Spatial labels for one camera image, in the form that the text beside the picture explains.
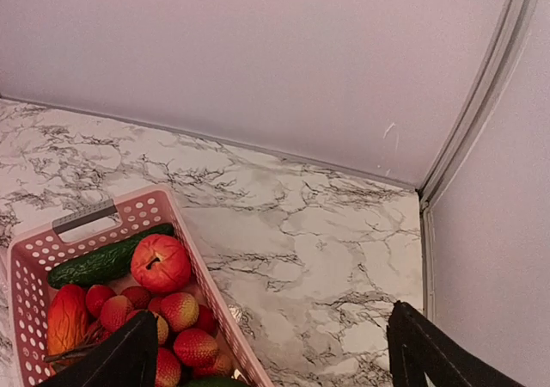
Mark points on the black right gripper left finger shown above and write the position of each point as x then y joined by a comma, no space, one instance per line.
126,358

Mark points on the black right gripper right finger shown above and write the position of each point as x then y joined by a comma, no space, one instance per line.
421,353

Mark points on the orange red mango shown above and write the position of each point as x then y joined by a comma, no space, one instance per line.
67,320

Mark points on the green cucumber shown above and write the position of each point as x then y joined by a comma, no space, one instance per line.
107,263

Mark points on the red apple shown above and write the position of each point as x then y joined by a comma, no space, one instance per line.
161,264

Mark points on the pink perforated plastic basket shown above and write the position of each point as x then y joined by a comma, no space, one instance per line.
34,253

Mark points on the aluminium frame post right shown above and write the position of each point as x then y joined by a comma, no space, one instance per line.
503,51

